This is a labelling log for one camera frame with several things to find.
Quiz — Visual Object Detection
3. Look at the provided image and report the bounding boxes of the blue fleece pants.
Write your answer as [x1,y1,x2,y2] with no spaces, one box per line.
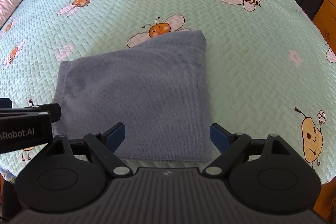
[53,31,211,162]

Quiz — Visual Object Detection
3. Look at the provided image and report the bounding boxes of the green quilted bee bedspread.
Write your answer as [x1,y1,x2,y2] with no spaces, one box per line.
[1,0,335,182]

